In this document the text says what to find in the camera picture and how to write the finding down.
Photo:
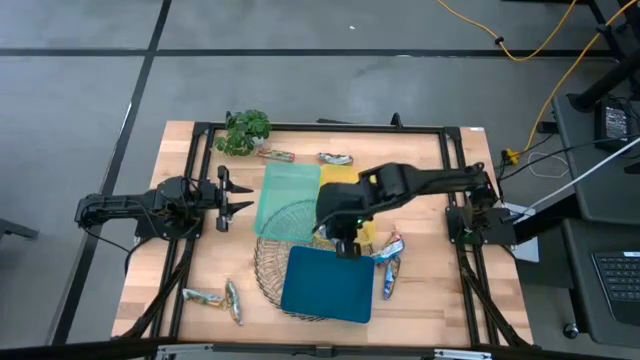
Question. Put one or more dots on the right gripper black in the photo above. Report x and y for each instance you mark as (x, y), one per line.
(342, 205)

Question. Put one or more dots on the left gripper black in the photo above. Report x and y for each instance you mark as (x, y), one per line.
(222, 200)

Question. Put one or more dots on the white and blue granola bar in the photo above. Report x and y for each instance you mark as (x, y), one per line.
(384, 254)

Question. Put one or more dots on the blue and green granola bar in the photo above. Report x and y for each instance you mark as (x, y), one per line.
(391, 277)

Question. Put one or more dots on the silver granola bar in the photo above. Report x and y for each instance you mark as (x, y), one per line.
(335, 159)

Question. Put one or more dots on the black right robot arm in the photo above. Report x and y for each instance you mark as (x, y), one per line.
(440, 180)

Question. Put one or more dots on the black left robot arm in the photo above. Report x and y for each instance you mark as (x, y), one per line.
(112, 205)

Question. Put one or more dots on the dark blue plastic tray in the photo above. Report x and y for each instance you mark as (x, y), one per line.
(325, 290)

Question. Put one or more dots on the translucent green plastic tray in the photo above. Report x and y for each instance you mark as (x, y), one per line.
(285, 187)

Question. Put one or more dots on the small green potted plant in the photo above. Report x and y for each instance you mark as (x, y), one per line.
(245, 131)

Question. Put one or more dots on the translucent yellow plastic tray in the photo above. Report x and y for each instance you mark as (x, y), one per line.
(337, 175)

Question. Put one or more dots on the black beam with silver brackets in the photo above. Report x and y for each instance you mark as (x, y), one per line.
(75, 351)

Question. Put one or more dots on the grey furniture leg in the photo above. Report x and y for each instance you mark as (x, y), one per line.
(15, 229)

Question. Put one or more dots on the black caster wheel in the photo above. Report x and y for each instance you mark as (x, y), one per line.
(570, 330)

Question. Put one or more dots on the dark grey side desk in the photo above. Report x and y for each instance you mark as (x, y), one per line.
(590, 190)
(585, 300)

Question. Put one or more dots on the black laptop keyboard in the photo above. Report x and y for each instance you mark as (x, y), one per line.
(620, 285)

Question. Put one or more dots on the black power adapter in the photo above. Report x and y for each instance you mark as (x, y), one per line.
(615, 122)

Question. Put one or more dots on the black stand leg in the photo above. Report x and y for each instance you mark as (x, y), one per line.
(605, 82)

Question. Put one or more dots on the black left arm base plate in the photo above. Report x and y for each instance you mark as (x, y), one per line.
(165, 232)

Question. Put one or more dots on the black aluminium table frame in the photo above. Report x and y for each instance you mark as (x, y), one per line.
(300, 127)

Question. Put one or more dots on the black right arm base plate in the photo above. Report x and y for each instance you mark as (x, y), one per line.
(500, 227)

